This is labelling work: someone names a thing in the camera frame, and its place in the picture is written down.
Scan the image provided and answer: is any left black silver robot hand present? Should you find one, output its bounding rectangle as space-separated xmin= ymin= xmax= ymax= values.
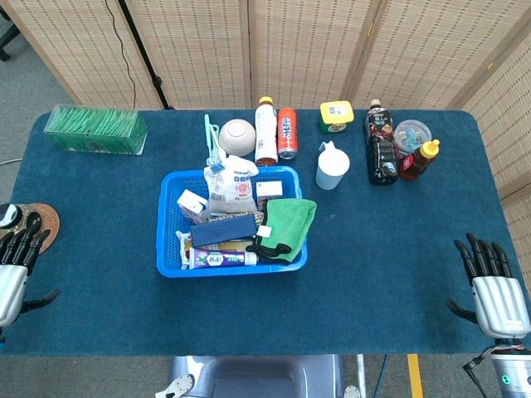
xmin=0 ymin=226 xmax=61 ymax=328

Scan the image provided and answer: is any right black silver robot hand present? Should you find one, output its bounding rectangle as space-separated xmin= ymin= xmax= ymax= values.
xmin=446 ymin=232 xmax=531 ymax=339

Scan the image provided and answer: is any green cloth with black trim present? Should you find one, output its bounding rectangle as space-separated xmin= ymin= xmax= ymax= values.
xmin=246 ymin=197 xmax=319 ymax=265

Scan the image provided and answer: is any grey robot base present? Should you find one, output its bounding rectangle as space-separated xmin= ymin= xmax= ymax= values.
xmin=155 ymin=354 xmax=362 ymax=398

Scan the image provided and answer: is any black and white patterned cup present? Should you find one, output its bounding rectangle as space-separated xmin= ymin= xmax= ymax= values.
xmin=0 ymin=202 xmax=24 ymax=229

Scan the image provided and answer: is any round brown woven coaster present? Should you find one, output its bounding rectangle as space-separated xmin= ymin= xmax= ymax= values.
xmin=16 ymin=202 xmax=61 ymax=254

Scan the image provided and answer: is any yellow floor tape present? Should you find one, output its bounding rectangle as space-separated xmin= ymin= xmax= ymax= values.
xmin=407 ymin=353 xmax=424 ymax=398

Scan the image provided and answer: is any blue felt table cover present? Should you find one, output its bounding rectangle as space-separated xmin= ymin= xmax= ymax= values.
xmin=0 ymin=108 xmax=531 ymax=357

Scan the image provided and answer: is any white metal bar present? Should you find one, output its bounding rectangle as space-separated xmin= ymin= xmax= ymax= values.
xmin=355 ymin=354 xmax=368 ymax=398

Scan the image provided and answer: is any honey bottle with yellow cap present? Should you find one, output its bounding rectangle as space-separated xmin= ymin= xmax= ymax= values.
xmin=398 ymin=138 xmax=441 ymax=182

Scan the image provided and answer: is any blue plastic mesh basket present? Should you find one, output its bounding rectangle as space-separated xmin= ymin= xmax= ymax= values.
xmin=156 ymin=165 xmax=309 ymax=278

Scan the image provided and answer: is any small snack packet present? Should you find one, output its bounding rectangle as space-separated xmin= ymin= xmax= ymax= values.
xmin=176 ymin=230 xmax=196 ymax=270

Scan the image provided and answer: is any transparent box of green packets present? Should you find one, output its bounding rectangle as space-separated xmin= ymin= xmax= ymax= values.
xmin=43 ymin=103 xmax=149 ymax=157

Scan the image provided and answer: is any clear plastic lidded cup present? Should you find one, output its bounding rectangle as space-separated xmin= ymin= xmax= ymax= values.
xmin=392 ymin=119 xmax=432 ymax=161

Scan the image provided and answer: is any small white carton box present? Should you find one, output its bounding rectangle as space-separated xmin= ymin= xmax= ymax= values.
xmin=177 ymin=189 xmax=211 ymax=223

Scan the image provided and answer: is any dark tea bottle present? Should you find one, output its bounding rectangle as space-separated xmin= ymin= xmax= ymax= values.
xmin=363 ymin=99 xmax=400 ymax=187

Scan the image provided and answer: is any purple white toothpaste tube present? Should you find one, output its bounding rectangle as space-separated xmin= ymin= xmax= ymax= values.
xmin=188 ymin=247 xmax=259 ymax=270

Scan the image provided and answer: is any white plastic spouted cup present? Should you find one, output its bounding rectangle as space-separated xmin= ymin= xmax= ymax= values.
xmin=315 ymin=140 xmax=351 ymax=191

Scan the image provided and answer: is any navy blue flat case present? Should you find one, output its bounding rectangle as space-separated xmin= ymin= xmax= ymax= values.
xmin=189 ymin=214 xmax=259 ymax=249

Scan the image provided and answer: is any white salt bag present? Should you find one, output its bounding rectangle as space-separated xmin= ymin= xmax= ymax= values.
xmin=202 ymin=155 xmax=261 ymax=215

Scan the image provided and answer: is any teal toothbrush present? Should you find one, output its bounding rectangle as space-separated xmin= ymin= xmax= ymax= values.
xmin=202 ymin=114 xmax=227 ymax=173

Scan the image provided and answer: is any black furniture leg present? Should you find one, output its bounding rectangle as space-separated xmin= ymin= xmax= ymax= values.
xmin=0 ymin=7 xmax=22 ymax=63

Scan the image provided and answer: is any green container with yellow lid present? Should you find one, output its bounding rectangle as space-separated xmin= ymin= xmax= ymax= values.
xmin=319 ymin=100 xmax=356 ymax=134

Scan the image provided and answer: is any small white purple box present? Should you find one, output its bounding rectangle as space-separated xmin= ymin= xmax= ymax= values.
xmin=256 ymin=181 xmax=284 ymax=211

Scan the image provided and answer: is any beige bowl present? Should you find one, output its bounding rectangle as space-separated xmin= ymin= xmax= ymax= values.
xmin=218 ymin=119 xmax=256 ymax=158

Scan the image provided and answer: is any black stand pole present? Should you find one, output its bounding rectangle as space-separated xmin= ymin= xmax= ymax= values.
xmin=118 ymin=0 xmax=173 ymax=111

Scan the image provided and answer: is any orange soda can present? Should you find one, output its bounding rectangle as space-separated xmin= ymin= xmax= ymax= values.
xmin=276 ymin=107 xmax=299 ymax=161

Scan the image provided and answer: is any white bottle with yellow cap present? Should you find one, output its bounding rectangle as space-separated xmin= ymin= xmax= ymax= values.
xmin=254 ymin=96 xmax=279 ymax=167

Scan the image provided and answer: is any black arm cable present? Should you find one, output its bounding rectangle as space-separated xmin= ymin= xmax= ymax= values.
xmin=463 ymin=356 xmax=493 ymax=398

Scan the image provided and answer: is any blue floor cable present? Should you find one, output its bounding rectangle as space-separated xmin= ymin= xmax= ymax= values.
xmin=373 ymin=353 xmax=389 ymax=398

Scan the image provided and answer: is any thin black hanging cable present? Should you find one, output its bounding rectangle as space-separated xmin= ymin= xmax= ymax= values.
xmin=103 ymin=0 xmax=138 ymax=111

